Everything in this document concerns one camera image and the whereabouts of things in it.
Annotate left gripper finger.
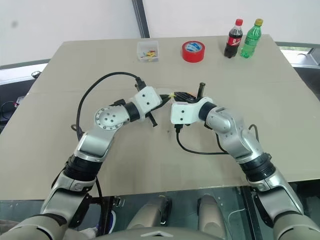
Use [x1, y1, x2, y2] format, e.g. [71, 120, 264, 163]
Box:
[160, 92, 176, 104]
[147, 112, 158, 128]

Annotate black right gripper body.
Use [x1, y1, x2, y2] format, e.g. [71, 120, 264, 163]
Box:
[173, 91, 201, 104]

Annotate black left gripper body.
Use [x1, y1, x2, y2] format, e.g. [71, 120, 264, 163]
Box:
[146, 94, 171, 118]

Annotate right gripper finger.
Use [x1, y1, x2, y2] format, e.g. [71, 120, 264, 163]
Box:
[197, 82, 207, 99]

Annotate clear yellow zip bag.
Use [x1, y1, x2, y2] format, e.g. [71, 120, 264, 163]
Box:
[154, 87, 176, 101]

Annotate red tape roll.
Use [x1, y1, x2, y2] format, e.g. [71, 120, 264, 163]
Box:
[180, 40, 206, 63]

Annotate small colourful plastic clips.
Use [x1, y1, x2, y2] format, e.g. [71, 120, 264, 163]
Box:
[140, 50, 157, 61]

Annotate cola bottle red cap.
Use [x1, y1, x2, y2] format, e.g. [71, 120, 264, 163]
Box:
[223, 18, 244, 59]

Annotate clear plastic box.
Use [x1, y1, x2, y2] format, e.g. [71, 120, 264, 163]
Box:
[136, 40, 160, 63]

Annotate green bottle yellow cap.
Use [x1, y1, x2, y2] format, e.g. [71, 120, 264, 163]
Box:
[240, 18, 264, 59]

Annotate beige left robot foot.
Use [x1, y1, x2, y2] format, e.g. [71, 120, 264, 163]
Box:
[127, 196, 173, 230]

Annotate beige robot foot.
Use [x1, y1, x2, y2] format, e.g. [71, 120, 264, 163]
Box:
[127, 196, 173, 230]
[197, 194, 226, 238]

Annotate black table leg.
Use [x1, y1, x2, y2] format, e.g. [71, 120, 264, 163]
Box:
[238, 186, 265, 240]
[99, 195, 119, 236]

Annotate purple shoe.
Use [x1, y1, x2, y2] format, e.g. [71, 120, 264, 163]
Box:
[96, 209, 118, 235]

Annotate beige right robot foot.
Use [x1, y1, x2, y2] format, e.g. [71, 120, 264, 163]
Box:
[197, 194, 226, 238]

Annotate beige robot torso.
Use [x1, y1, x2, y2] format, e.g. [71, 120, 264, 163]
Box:
[0, 214, 320, 240]

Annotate beige trouser leg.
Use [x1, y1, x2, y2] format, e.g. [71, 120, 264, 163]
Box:
[74, 226, 99, 240]

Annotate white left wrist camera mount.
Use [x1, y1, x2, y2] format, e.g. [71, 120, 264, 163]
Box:
[129, 85, 164, 124]

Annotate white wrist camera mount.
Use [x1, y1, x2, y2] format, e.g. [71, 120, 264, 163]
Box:
[129, 85, 164, 124]
[170, 96, 215, 125]

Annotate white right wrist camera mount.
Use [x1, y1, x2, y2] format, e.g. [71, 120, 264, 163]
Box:
[170, 96, 215, 125]

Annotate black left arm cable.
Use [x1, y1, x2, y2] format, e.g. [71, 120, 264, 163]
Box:
[70, 71, 148, 145]

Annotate black vertical post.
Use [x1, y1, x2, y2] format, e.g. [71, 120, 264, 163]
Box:
[131, 0, 151, 39]

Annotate window frame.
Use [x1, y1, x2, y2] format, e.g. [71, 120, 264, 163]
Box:
[274, 40, 320, 69]

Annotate thin white floor cable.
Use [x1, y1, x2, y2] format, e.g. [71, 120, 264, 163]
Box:
[227, 208, 248, 224]

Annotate thin black floor cable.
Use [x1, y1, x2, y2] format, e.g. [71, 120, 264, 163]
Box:
[0, 100, 17, 121]

